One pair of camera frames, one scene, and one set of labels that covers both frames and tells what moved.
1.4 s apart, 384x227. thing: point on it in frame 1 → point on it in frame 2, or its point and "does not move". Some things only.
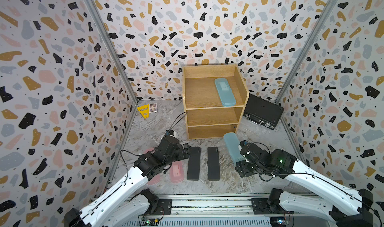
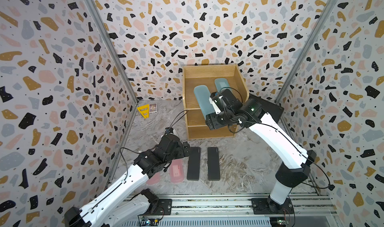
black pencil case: x=213 y=164 does not move
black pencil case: x=193 y=169 does not move
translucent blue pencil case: x=224 y=89 does not move
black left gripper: x=182 y=155 does not move
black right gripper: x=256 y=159 → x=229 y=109
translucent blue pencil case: x=233 y=147 → x=202 y=94
